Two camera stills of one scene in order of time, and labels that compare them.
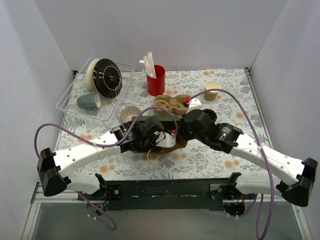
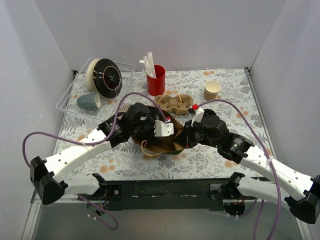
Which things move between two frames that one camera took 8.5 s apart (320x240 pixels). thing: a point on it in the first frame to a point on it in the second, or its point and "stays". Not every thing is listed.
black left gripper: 167,128 to 152,126
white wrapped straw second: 146,61 stays
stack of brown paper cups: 211,95 stays
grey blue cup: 91,102 stays
